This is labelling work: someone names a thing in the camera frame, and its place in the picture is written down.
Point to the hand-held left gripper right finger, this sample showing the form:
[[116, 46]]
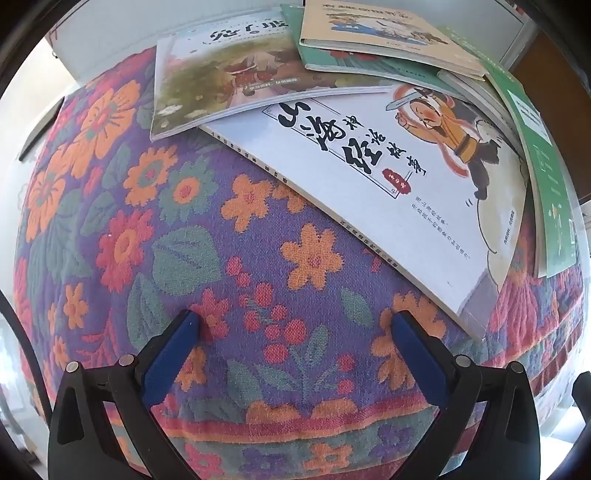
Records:
[[422, 360]]

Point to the floral woven cloth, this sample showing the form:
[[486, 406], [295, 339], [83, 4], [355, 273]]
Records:
[[138, 230]]

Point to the black smartphone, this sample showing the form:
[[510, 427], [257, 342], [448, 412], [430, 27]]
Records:
[[39, 131]]

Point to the thin grey white book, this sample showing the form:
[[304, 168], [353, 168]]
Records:
[[485, 101]]

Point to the beige illustrated book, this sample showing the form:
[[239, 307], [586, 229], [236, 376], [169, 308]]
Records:
[[369, 37]]

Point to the teal cover book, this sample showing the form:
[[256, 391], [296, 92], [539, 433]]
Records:
[[369, 67]]

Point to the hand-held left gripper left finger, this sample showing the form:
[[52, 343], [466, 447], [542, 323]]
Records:
[[168, 360]]

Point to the dark green thick book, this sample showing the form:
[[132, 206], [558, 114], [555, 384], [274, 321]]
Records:
[[549, 184]]

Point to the brown wooden cabinet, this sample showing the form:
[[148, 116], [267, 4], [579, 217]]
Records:
[[554, 78]]

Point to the white cartoon warrior book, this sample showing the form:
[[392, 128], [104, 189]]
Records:
[[369, 184]]

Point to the meadow cover book pink spine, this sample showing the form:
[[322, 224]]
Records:
[[207, 83]]

